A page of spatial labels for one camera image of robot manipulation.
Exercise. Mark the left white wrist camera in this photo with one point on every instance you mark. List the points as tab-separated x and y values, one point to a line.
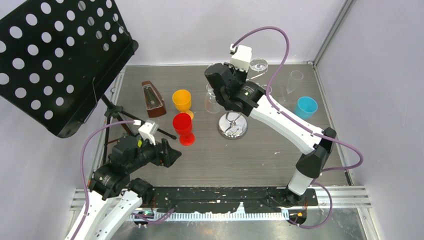
147	131

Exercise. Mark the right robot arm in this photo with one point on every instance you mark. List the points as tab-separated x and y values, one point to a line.
314	147

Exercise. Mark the blue wine glass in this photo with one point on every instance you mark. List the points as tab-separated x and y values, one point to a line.
306	107

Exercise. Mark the yellow wine glass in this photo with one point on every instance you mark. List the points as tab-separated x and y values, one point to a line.
182	101

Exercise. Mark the chrome wine glass rack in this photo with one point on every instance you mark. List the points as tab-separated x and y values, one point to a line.
233	124

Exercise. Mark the clear wine glass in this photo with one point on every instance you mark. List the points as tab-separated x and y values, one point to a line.
259	65
296	76
211	105

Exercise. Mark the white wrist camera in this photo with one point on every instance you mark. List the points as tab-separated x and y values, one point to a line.
241	56
147	131

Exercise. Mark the clear wine glass front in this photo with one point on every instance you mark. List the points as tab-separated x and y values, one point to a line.
211	105

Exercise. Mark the brown wooden metronome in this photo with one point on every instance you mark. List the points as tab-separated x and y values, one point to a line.
155	104

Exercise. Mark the black perforated music stand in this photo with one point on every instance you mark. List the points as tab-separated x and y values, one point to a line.
59	57

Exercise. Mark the red wine glass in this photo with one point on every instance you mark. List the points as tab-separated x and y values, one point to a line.
182	124

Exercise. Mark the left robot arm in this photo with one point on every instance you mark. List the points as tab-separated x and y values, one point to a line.
111	196

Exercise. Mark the clear wine glass back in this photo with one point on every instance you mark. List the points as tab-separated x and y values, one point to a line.
259	65

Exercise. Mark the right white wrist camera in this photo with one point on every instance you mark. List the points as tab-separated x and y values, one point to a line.
241	56

